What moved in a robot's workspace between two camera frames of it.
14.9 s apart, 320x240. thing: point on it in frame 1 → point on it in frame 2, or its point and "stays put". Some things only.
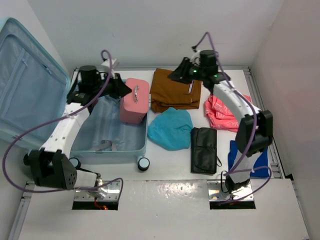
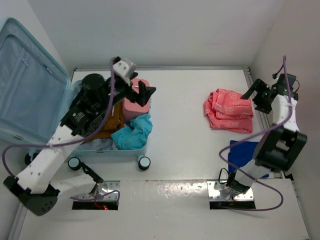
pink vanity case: x=135 y=105 stays put
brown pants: x=166 y=93 → x=114 y=121
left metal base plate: x=111 y=192 stays put
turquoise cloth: x=171 y=129 → x=135 y=138
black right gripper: x=181 y=73 → x=261 y=86
